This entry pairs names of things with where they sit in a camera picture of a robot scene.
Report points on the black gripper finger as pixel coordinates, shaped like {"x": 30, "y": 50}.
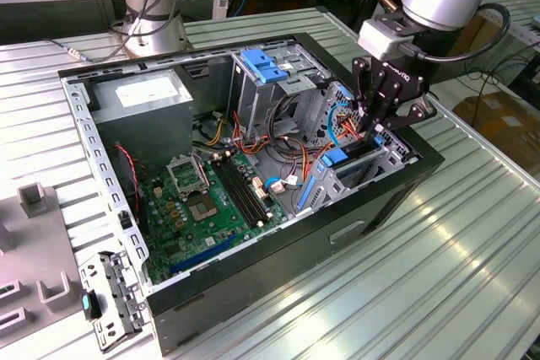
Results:
{"x": 365, "y": 86}
{"x": 411, "y": 117}

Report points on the flat cardboard box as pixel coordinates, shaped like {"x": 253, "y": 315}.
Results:
{"x": 502, "y": 124}

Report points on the grey metal drive cage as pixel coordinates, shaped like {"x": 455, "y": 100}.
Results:
{"x": 257, "y": 103}

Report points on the metal slat side table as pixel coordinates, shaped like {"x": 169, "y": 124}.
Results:
{"x": 523, "y": 10}

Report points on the black RAM slot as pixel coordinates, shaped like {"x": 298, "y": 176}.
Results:
{"x": 234, "y": 191}
{"x": 245, "y": 191}
{"x": 250, "y": 191}
{"x": 240, "y": 191}

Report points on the black open PC case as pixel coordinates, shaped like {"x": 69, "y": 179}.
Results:
{"x": 295, "y": 259}

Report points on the green motherboard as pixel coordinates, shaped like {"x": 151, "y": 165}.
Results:
{"x": 219, "y": 225}

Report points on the CPU socket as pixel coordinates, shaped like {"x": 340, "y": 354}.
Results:
{"x": 202, "y": 208}

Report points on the grey power supply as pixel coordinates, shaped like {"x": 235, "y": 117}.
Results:
{"x": 143, "y": 128}

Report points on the blue expansion slot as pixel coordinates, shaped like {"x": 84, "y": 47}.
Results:
{"x": 202, "y": 255}

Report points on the black teal latch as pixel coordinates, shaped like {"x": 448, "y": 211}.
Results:
{"x": 87, "y": 304}

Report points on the grey parts rack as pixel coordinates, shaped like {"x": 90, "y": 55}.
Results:
{"x": 38, "y": 250}

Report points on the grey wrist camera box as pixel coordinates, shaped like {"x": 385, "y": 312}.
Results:
{"x": 379, "y": 37}

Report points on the blue plastic drive bracket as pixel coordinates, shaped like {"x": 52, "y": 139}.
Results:
{"x": 261, "y": 67}

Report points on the grey metal slot bracket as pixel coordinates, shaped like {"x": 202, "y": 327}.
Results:
{"x": 122, "y": 292}

